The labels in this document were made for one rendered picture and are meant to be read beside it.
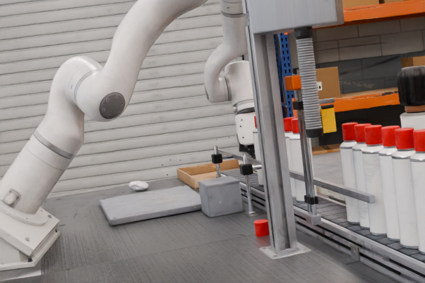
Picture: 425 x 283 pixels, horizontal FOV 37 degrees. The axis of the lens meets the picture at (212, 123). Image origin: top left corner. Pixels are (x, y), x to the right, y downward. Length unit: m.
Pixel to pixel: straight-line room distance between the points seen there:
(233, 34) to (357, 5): 3.51
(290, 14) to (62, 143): 0.69
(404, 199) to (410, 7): 4.25
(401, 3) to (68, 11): 2.81
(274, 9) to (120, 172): 4.62
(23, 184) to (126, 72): 0.38
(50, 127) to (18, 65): 4.21
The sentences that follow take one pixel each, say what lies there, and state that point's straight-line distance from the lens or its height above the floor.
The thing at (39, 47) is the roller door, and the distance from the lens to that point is 5.81.
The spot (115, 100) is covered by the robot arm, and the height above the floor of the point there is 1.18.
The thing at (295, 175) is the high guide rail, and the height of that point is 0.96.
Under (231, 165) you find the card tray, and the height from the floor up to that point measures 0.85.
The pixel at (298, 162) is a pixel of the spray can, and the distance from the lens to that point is 1.55.
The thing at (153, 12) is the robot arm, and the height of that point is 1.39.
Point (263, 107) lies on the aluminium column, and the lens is 1.29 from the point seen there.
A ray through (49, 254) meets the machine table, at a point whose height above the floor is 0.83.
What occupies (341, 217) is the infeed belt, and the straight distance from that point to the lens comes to 1.40.
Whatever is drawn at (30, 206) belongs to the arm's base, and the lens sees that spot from 1.67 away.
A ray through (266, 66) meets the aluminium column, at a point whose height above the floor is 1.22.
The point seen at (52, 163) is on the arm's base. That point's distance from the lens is 1.63.
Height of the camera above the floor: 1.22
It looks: 4 degrees down
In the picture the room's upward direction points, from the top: 7 degrees counter-clockwise
